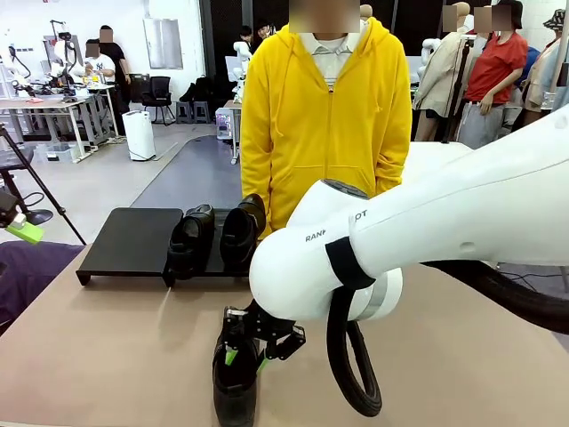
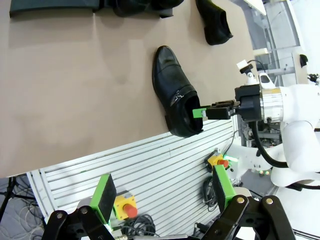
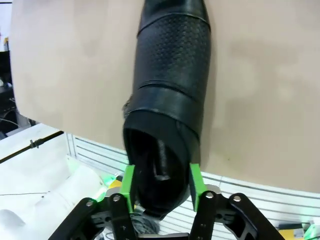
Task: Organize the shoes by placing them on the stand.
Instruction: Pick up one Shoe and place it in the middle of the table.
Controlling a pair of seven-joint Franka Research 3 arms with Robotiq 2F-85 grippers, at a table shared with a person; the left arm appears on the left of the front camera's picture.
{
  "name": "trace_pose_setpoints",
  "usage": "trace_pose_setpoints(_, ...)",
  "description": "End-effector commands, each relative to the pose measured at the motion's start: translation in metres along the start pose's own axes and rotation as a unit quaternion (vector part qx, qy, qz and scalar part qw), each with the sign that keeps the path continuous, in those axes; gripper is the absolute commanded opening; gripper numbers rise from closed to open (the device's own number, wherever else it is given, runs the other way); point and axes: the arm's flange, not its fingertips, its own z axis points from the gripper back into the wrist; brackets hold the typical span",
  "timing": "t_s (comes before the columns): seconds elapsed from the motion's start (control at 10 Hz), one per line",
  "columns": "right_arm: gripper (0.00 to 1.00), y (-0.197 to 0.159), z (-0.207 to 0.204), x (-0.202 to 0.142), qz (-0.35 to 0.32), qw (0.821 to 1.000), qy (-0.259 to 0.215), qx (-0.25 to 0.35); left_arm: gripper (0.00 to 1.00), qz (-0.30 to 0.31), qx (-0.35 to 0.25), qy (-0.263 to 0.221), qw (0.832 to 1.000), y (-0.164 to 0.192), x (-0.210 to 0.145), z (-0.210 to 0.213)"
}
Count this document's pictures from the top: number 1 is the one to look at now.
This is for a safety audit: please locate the black tripod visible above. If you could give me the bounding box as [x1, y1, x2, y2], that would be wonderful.
[0, 124, 88, 246]

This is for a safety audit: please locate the black bag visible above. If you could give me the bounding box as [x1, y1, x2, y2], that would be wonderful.
[179, 75, 223, 104]

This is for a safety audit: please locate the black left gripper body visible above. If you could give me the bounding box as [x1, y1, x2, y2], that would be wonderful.
[0, 189, 20, 226]

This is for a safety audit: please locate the mannequin with bucket hat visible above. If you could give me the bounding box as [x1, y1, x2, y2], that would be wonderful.
[517, 8, 569, 117]

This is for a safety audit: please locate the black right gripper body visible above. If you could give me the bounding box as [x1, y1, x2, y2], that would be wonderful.
[243, 304, 297, 342]

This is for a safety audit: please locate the person in black shirt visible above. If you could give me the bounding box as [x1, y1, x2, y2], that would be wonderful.
[98, 25, 133, 115]

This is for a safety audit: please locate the person's right forearm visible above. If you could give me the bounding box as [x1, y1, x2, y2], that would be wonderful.
[239, 128, 276, 235]

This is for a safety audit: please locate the computer case with lights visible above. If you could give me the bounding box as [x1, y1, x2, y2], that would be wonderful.
[215, 106, 236, 142]

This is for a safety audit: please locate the black leather shoe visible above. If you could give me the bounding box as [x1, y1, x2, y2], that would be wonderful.
[220, 193, 268, 273]
[166, 204, 217, 281]
[212, 306, 260, 427]

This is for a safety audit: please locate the person in yellow hoodie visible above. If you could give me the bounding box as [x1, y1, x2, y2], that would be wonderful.
[239, 0, 413, 244]

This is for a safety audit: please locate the black monitor panel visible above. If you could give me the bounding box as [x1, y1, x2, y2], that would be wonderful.
[128, 73, 151, 103]

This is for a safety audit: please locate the silver framed wall panel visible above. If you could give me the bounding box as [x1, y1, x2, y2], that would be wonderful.
[142, 18, 184, 70]

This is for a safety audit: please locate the person's left forearm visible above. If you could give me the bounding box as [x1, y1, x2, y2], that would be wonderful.
[375, 124, 413, 197]

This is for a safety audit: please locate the white humanoid robot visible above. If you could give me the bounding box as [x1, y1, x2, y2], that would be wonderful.
[231, 39, 254, 106]
[420, 37, 442, 68]

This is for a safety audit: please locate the white air purifier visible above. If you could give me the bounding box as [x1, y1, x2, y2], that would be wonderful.
[122, 110, 156, 162]

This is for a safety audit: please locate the black office chair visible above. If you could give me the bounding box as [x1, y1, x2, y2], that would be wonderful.
[140, 76, 177, 126]

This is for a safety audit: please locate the clear plastic storage box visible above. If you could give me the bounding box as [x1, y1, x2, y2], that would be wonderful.
[33, 141, 75, 165]

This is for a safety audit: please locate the white table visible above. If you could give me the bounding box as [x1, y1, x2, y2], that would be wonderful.
[408, 141, 475, 186]

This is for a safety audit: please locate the black round-base stool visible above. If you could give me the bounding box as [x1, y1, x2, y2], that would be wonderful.
[0, 149, 54, 230]

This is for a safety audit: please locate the mannequin in beige jacket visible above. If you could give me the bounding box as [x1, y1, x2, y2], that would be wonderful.
[415, 2, 473, 143]

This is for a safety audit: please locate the black corrugated cable conduit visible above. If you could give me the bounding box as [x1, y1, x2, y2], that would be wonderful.
[326, 260, 569, 418]

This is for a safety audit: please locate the black and white robot rig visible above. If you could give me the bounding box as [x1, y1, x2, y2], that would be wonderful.
[43, 18, 86, 98]

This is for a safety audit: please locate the black shoe stand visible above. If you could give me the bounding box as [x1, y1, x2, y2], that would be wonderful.
[162, 209, 268, 290]
[75, 207, 185, 289]

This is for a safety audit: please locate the white lab desk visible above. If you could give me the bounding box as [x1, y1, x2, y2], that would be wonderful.
[0, 84, 120, 164]

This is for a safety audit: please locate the black strap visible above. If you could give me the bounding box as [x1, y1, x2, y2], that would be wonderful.
[324, 237, 378, 291]

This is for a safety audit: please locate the figure in red t-shirt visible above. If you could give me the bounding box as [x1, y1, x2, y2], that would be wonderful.
[460, 0, 530, 150]

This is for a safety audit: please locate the person in white t-shirt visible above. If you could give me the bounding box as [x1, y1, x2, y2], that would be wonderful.
[83, 38, 116, 88]

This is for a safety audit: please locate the dark purple fabric cover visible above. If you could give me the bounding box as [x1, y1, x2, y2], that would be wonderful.
[0, 241, 86, 328]

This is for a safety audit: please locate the dark grey floor mat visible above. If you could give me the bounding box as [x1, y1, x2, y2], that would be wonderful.
[131, 134, 250, 210]

